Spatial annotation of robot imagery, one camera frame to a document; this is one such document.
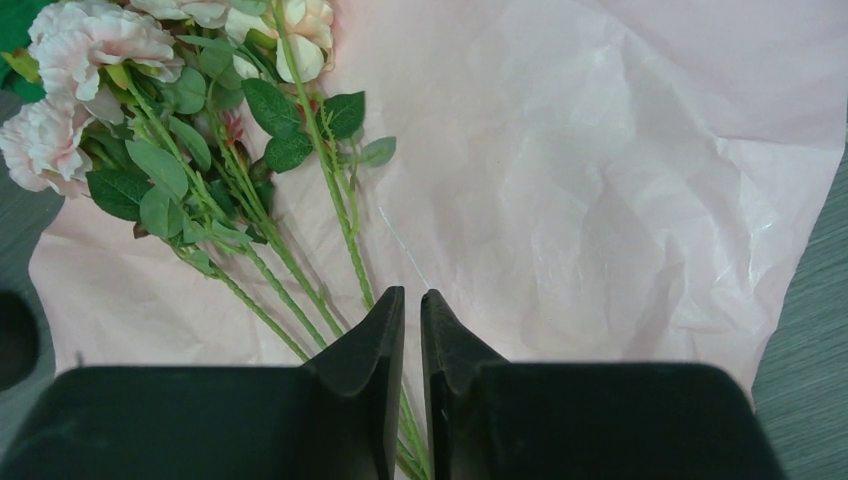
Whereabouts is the pink rose stems bunch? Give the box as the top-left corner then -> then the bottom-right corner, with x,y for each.
0,0 -> 432,480

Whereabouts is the pink paper bouquet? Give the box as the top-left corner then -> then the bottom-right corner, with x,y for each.
27,0 -> 848,465

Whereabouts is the green t-shirt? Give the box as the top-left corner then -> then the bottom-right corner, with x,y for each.
1,0 -> 50,103

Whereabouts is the peach rose stem with bud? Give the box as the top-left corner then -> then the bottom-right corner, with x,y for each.
227,1 -> 376,308

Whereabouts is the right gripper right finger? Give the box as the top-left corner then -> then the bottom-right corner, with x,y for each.
420,290 -> 785,479

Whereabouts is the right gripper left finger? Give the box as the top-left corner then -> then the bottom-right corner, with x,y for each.
1,286 -> 405,479

